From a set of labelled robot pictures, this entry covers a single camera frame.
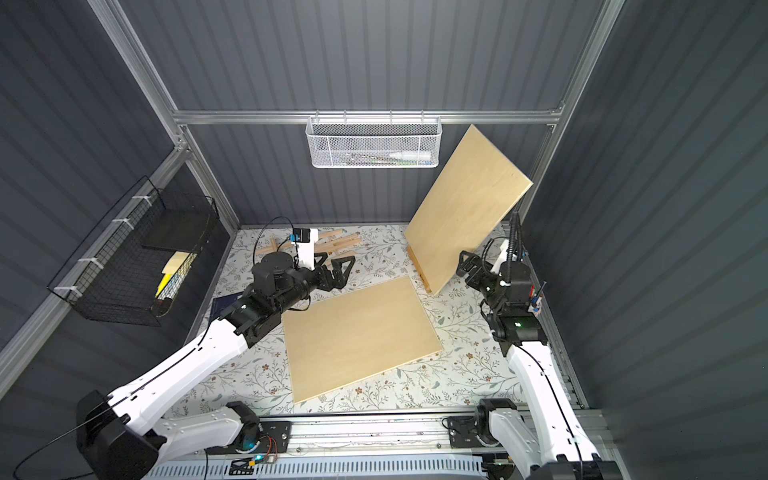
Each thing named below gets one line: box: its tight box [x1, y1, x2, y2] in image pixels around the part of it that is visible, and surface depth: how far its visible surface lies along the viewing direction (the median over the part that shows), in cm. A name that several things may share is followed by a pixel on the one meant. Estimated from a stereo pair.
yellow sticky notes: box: [155, 251, 190, 298], surface depth 74 cm
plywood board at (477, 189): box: [404, 124, 533, 295], surface depth 88 cm
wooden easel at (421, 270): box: [406, 245, 433, 293], surface depth 101 cm
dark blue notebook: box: [208, 291, 244, 325], surface depth 102 cm
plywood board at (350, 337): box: [282, 276, 444, 404], surface depth 90 cm
